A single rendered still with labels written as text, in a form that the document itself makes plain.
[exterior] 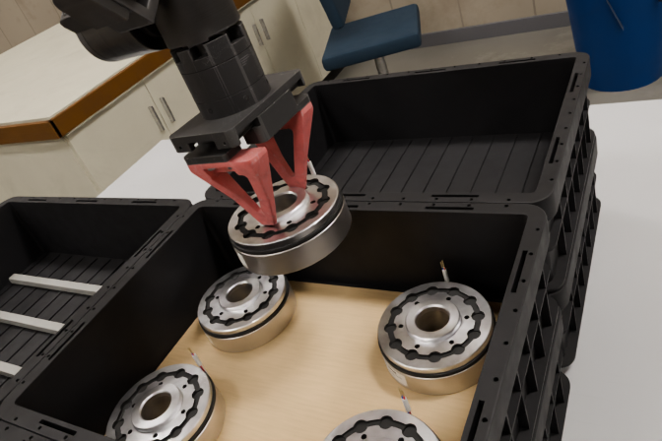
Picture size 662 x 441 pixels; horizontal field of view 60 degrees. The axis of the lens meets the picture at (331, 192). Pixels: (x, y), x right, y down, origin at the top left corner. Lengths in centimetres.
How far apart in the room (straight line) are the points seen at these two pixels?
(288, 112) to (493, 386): 24
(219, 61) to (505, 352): 27
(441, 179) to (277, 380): 34
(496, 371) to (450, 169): 42
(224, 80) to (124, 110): 182
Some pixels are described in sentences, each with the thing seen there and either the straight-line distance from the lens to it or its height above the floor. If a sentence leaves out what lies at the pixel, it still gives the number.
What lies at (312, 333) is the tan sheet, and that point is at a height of 83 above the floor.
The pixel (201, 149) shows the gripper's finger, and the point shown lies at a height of 107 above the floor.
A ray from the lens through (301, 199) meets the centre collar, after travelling 48.
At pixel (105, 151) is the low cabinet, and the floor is 57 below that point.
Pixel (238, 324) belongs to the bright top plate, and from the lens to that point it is 60.
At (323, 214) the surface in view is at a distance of 46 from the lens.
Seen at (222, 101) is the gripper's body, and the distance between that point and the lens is 42.
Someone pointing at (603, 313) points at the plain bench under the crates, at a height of 70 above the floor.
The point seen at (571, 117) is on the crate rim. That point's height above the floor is 93.
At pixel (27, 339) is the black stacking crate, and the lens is 85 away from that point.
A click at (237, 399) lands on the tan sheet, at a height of 83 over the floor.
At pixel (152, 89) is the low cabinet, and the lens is 233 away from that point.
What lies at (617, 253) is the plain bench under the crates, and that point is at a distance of 80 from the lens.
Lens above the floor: 123
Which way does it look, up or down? 31 degrees down
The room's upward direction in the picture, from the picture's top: 21 degrees counter-clockwise
